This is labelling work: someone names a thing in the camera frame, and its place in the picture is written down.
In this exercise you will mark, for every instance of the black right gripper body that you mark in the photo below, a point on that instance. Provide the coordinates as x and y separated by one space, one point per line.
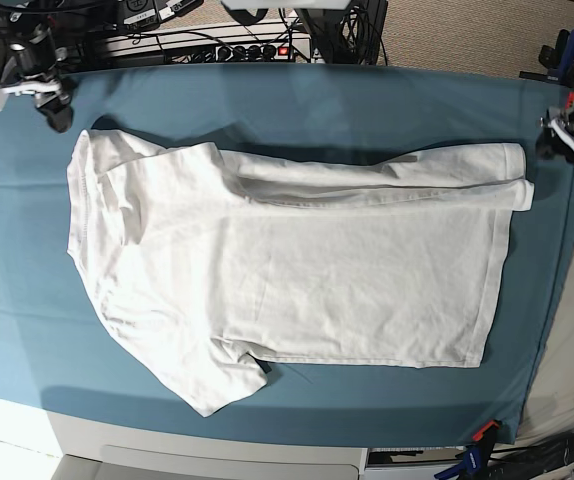
36 66

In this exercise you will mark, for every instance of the white T-shirt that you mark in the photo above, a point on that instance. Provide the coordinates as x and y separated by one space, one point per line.
203 263

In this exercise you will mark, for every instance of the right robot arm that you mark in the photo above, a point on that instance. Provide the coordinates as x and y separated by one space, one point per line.
26 27

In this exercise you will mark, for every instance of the blue black clamp top right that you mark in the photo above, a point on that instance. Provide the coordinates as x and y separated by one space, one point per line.
558 62

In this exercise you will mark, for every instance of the teal table cloth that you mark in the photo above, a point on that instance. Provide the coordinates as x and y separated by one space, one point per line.
55 354

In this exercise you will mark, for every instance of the orange black clamp bottom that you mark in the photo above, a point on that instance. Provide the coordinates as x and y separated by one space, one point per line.
490 428

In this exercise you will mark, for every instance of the blue clamp bottom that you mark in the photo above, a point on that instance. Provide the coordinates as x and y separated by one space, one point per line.
473 463

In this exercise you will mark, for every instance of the black power strip red switch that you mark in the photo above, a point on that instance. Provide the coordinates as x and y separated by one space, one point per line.
268 52

